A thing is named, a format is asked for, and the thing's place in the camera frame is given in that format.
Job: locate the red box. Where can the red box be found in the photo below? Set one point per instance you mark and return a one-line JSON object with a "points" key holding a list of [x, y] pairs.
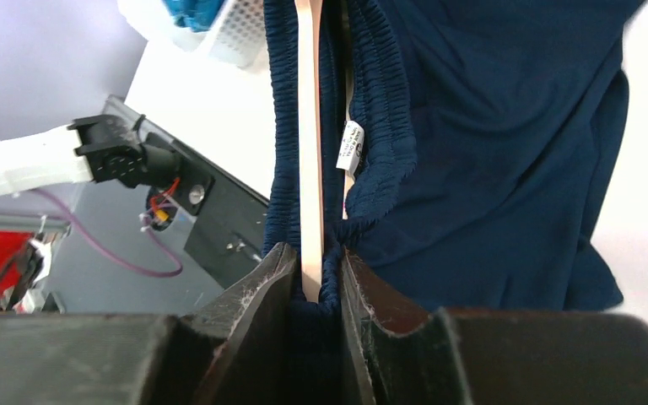
{"points": [[10, 244]]}

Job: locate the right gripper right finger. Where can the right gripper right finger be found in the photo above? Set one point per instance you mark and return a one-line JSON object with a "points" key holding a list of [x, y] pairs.
{"points": [[399, 353]]}

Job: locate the blue patterned shorts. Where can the blue patterned shorts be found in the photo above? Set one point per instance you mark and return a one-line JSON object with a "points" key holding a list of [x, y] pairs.
{"points": [[195, 15]]}

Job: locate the wooden hanger navy shorts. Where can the wooden hanger navy shorts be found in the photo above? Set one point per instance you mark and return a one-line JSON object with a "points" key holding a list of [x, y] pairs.
{"points": [[312, 230]]}

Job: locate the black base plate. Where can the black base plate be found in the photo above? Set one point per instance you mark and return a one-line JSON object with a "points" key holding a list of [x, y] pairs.
{"points": [[228, 216]]}

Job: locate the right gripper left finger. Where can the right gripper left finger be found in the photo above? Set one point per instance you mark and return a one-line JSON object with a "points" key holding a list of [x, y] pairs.
{"points": [[230, 352]]}

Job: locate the white plastic basket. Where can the white plastic basket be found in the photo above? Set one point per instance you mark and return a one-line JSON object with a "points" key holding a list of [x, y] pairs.
{"points": [[236, 37]]}

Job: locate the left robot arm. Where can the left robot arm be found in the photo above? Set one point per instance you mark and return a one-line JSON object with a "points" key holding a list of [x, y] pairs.
{"points": [[90, 149]]}

